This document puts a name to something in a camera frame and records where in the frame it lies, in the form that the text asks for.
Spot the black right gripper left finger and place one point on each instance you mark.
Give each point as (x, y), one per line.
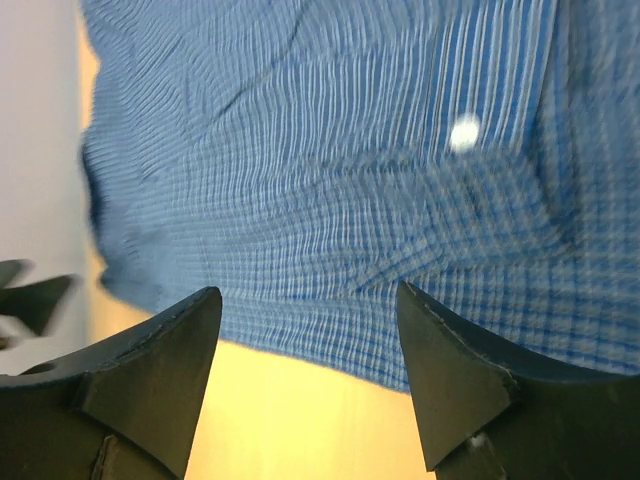
(126, 407)

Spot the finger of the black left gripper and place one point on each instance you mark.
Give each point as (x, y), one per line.
(11, 272)
(34, 305)

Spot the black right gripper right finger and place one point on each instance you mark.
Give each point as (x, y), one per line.
(487, 408)

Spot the blue checked long sleeve shirt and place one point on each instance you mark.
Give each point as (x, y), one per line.
(306, 157)

